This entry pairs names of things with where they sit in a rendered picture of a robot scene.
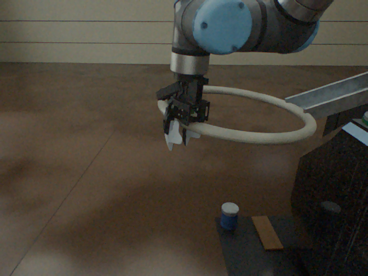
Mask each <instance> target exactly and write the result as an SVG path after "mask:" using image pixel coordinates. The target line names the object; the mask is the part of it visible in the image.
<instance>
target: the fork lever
mask: <svg viewBox="0 0 368 276"><path fill-rule="evenodd" d="M285 102H286V103H289V102H290V103H292V104H294V105H297V106H299V107H301V108H302V109H303V113H305V114H306V113H309V114H310V115H311V116H312V117H313V118H314V119H315V120H317V119H320V118H324V117H327V116H331V115H333V114H336V113H338V112H342V111H345V110H348V109H351V108H354V107H357V106H361V105H364V104H368V72H365V73H362V74H358V75H357V76H354V77H350V78H347V79H343V80H340V81H337V82H334V83H331V84H327V85H323V86H321V87H320V88H316V89H313V90H309V91H305V92H303V93H300V94H297V95H293V96H289V97H288V98H286V99H285Z"/></svg>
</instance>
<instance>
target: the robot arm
mask: <svg viewBox="0 0 368 276"><path fill-rule="evenodd" d="M333 1H334V0H269V1H262V0H175V3H174V5H173V7H174V9H175V12H174V21H173V30H172V47H171V60H170V69H171V71H173V72H174V78H175V79H177V80H179V81H177V82H175V83H172V84H170V85H168V86H167V87H163V88H161V89H160V90H159V91H158V92H156V94H157V98H158V100H162V101H165V100H169V101H168V106H167V107H166V108H165V113H164V117H163V129H164V133H165V139H166V144H167V145H168V148H169V150H170V151H172V150H173V146H174V143H175V144H178V145H180V144H182V142H183V144H184V146H187V144H188V142H189V138H190V137H195V138H200V134H198V133H195V132H192V131H189V130H187V129H185V128H183V129H182V133H183V136H181V135H180V133H179V126H180V125H179V121H178V120H175V118H177V119H179V120H180V122H181V124H183V125H185V126H187V127H188V124H189V123H195V122H198V123H203V122H204V120H206V121H208V119H209V111H210V103H211V102H210V101H208V100H205V99H202V93H203V85H206V84H209V79H208V78H205V77H203V75H204V74H207V73H208V68H209V60H210V54H214V55H228V54H233V53H244V52H264V53H278V54H289V53H298V52H300V51H302V50H305V49H306V48H307V47H308V46H309V45H310V44H311V42H312V41H313V40H314V39H315V37H316V34H317V33H318V29H319V24H320V18H321V16H322V15H323V13H324V12H325V11H326V9H327V8H328V7H329V6H330V5H331V4H332V2H333ZM206 107H208V113H207V114H206V116H205V110H206Z"/></svg>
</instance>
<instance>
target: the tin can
mask: <svg viewBox="0 0 368 276"><path fill-rule="evenodd" d="M238 212H239V208H238V206H237V205H235V204H233V203H231V202H227V203H225V204H223V206H222V214H221V226H222V227H223V228H225V229H226V230H234V229H236V226H237V220H238Z"/></svg>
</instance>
